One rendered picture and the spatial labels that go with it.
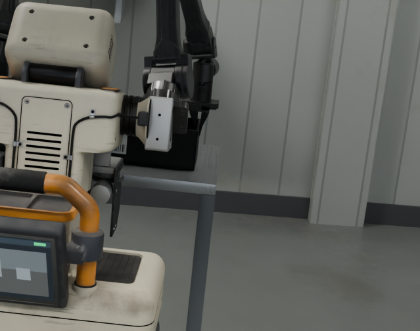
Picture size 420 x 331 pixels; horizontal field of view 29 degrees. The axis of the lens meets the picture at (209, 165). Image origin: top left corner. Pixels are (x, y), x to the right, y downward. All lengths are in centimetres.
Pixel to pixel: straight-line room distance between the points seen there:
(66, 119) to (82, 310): 44
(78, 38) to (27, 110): 18
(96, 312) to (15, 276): 15
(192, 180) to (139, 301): 81
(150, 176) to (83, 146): 51
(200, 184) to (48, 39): 63
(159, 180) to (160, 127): 45
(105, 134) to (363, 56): 293
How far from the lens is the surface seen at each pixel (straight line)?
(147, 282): 144
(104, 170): 185
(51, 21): 174
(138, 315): 138
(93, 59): 168
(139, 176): 214
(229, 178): 455
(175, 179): 213
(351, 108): 448
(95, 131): 165
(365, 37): 444
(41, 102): 167
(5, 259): 133
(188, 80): 183
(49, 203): 152
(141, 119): 167
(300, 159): 458
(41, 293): 137
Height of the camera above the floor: 137
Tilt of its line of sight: 14 degrees down
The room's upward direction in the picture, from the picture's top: 6 degrees clockwise
